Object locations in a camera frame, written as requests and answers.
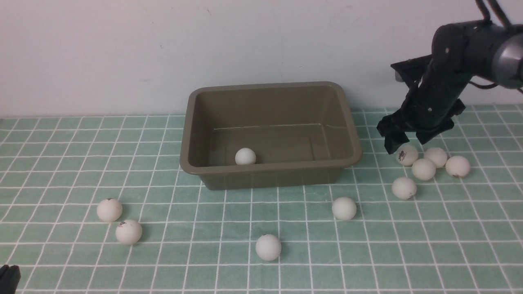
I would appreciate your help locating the white ball below cluster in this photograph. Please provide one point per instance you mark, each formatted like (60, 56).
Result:
(404, 188)

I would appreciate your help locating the olive green plastic bin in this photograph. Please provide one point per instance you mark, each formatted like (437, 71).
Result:
(303, 133)

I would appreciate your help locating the white ball cluster back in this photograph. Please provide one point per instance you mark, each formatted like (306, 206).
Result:
(437, 155)

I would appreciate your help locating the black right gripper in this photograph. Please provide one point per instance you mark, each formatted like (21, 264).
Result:
(437, 81)

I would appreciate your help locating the white ball with printed logo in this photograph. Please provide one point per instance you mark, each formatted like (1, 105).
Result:
(406, 155)

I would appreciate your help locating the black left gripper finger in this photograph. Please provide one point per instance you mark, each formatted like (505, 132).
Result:
(9, 279)

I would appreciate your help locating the white ball with logo left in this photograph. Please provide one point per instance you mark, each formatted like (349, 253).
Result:
(128, 232)

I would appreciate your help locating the green checkered tablecloth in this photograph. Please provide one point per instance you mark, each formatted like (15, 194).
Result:
(456, 236)

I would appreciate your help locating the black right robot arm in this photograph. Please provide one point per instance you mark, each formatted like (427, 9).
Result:
(459, 52)

